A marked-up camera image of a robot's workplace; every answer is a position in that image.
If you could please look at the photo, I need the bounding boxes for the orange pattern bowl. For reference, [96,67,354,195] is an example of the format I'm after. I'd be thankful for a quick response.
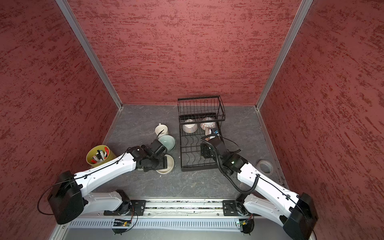
[205,128,212,141]

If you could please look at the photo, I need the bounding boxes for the markers in yellow cup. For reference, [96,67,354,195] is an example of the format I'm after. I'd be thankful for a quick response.
[87,145,111,165]

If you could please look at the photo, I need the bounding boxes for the teal line pattern bowl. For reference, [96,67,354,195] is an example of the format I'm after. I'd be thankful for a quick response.
[158,135,176,154]

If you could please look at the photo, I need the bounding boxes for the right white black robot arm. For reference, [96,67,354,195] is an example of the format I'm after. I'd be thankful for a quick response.
[201,134,319,240]

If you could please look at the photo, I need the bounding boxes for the blue triangle pattern bowl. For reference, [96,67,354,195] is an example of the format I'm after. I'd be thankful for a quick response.
[200,117,217,131]

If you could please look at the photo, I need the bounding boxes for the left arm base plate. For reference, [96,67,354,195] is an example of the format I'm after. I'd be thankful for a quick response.
[104,200,147,217]

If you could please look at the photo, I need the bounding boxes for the black wire dish rack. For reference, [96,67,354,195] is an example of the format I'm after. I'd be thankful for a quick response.
[178,96,226,172]

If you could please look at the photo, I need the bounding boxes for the white ceramic mug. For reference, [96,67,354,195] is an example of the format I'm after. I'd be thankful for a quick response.
[155,123,169,139]

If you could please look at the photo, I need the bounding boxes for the yellow cup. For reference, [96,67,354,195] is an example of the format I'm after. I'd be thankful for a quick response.
[86,145,116,168]

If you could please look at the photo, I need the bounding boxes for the grey tape roll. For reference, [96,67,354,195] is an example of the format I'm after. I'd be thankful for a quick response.
[256,159,274,175]

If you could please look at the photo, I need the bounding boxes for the aluminium front rail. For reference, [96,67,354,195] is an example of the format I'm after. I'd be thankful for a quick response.
[61,197,307,218]

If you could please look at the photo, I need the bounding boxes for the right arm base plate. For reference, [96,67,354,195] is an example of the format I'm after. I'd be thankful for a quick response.
[222,200,249,217]

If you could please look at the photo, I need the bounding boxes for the pink striped bowl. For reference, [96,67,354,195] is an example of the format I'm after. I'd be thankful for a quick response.
[182,119,198,134]

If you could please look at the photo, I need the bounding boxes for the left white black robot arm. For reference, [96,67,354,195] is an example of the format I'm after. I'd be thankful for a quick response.
[46,144,168,225]

